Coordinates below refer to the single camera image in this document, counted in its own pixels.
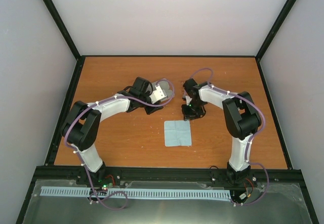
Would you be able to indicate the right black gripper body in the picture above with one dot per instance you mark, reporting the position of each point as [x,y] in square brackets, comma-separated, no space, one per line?
[194,110]

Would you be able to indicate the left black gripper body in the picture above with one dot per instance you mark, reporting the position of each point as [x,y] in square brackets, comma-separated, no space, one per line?
[148,110]

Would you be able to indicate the light blue cleaning cloth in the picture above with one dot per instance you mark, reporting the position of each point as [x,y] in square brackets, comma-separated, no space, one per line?
[177,133]

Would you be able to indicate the pink glasses case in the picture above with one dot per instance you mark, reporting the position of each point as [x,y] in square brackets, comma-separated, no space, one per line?
[166,86]

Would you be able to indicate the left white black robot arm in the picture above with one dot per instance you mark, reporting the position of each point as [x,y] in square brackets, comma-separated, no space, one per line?
[81,125]

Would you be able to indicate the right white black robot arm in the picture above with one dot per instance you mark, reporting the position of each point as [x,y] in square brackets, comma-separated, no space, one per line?
[242,119]

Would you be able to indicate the clear plastic sheet cover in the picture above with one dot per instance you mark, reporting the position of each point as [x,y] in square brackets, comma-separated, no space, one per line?
[276,203]

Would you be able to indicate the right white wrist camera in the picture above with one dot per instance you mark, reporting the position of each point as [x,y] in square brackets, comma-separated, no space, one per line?
[187,99]

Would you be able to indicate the light blue slotted cable duct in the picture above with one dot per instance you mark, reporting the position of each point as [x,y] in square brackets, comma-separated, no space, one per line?
[143,194]

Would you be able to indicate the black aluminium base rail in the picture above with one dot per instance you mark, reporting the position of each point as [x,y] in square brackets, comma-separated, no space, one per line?
[200,175]

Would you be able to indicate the left black frame post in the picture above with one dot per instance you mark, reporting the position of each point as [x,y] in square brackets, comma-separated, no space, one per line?
[62,28]

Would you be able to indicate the black frame post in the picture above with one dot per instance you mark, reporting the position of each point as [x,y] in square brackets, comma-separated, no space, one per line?
[275,28]
[62,28]

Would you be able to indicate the right black frame post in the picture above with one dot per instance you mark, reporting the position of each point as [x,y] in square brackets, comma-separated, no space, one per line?
[275,28]

